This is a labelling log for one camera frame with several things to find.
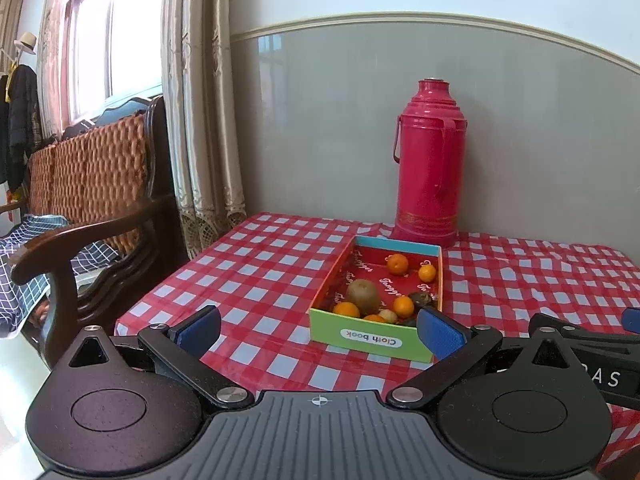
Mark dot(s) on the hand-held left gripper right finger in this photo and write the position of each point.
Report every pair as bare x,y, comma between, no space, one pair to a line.
440,332

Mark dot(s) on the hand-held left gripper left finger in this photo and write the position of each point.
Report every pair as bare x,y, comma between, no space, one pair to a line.
200,330

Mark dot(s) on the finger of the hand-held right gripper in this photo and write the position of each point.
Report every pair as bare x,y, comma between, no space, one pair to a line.
600,341
632,320

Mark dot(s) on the dark water chestnut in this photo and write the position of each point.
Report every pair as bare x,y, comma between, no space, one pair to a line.
410,321
422,299

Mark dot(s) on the small orange mandarin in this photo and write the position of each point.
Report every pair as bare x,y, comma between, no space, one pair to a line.
427,273
403,305

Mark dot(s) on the beige round longan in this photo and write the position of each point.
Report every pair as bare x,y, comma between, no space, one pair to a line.
389,316

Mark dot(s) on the colourful cardboard box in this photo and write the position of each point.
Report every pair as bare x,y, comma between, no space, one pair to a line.
370,340

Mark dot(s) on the brown kiwi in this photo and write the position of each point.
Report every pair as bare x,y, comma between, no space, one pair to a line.
363,294

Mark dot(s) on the red checkered tablecloth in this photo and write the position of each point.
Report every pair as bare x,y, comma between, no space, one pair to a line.
260,270

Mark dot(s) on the dark wooden chair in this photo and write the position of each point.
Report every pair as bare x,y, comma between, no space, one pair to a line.
100,230

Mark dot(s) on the red thermos flask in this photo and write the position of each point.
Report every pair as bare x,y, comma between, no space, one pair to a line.
430,170

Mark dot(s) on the blue checkered cloth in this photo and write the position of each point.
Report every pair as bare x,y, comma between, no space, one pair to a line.
20,280

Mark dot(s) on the woven brown chair cushion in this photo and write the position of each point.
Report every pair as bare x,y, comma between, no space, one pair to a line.
95,175

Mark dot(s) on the beige curtain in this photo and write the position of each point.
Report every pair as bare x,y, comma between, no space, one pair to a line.
205,110

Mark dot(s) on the dark hanging coat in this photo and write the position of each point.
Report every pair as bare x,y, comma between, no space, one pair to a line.
22,115

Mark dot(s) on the window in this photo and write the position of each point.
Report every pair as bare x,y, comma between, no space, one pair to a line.
115,35

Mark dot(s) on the sheer pink curtain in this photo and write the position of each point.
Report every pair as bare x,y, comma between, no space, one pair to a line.
52,50

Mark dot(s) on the white hat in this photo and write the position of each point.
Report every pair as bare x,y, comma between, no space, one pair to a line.
26,42

